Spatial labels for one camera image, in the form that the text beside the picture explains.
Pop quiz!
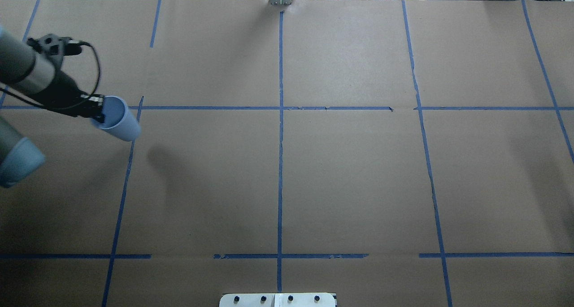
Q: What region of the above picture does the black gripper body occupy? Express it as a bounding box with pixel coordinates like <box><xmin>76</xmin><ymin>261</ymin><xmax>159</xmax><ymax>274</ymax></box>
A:
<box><xmin>43</xmin><ymin>70</ymin><xmax>104</xmax><ymax>118</ymax></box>

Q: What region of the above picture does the blue plastic cup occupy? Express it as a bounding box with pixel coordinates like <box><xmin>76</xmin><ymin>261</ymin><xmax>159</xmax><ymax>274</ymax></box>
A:
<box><xmin>91</xmin><ymin>96</ymin><xmax>141</xmax><ymax>142</ymax></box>

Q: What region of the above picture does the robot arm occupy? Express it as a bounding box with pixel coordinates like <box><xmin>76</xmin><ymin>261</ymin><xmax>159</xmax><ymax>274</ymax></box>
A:
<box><xmin>0</xmin><ymin>29</ymin><xmax>105</xmax><ymax>188</ymax></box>

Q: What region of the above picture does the white mounting plate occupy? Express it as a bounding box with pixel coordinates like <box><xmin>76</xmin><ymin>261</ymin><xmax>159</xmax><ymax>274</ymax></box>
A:
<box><xmin>219</xmin><ymin>292</ymin><xmax>338</xmax><ymax>307</ymax></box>

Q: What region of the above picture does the brown paper table cover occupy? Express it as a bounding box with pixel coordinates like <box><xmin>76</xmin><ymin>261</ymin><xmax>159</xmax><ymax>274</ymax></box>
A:
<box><xmin>1</xmin><ymin>0</ymin><xmax>573</xmax><ymax>307</ymax></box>

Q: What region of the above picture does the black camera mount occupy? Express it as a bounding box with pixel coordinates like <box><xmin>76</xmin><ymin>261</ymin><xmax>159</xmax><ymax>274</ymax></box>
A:
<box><xmin>25</xmin><ymin>34</ymin><xmax>84</xmax><ymax>69</ymax></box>

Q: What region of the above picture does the black camera cable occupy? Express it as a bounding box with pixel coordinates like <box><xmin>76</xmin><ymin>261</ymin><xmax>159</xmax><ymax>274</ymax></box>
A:
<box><xmin>0</xmin><ymin>40</ymin><xmax>102</xmax><ymax>111</ymax></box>

